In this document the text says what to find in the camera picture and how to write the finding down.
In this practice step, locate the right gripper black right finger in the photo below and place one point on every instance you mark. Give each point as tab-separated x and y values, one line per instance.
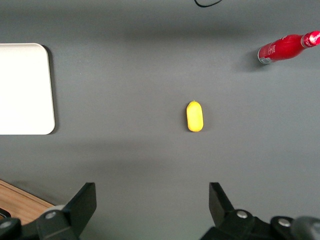
221	207

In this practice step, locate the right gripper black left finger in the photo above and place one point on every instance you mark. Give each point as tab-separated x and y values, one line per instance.
80	205

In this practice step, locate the red coke bottle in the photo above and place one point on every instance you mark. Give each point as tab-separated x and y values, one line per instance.
282	48

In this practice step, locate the white rectangular plastic tray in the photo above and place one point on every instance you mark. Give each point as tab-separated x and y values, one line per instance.
25	87

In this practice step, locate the wooden two-drawer cabinet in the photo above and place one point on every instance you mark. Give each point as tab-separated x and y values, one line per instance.
17	200

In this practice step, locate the yellow lemon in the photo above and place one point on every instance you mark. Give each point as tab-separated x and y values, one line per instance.
195	117

